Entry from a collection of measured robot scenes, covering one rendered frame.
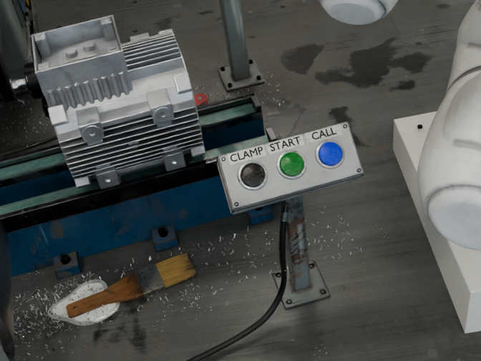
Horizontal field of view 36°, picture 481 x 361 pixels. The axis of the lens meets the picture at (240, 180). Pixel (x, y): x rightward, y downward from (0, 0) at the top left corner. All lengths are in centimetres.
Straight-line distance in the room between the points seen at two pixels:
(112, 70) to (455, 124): 46
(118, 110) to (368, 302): 45
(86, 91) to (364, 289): 49
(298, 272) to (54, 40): 49
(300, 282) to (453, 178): 34
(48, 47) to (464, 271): 65
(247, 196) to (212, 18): 87
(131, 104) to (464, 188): 48
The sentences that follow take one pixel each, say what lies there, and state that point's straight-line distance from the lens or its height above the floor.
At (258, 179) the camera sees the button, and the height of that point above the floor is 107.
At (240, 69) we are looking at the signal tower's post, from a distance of 150.
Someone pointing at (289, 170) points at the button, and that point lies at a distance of 91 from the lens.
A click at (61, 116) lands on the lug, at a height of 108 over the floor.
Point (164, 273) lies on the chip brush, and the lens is 117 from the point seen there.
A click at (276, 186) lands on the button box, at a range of 91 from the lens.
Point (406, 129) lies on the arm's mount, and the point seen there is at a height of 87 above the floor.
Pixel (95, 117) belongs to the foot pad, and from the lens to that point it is 104.
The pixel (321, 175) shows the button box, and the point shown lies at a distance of 92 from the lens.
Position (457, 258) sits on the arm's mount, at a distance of 105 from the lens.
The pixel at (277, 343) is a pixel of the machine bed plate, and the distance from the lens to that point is 107.
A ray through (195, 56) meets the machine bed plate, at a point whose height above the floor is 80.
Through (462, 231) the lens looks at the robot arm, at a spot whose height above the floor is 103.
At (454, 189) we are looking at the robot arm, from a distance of 85.
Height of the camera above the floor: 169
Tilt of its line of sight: 43 degrees down
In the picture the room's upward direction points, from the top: 10 degrees counter-clockwise
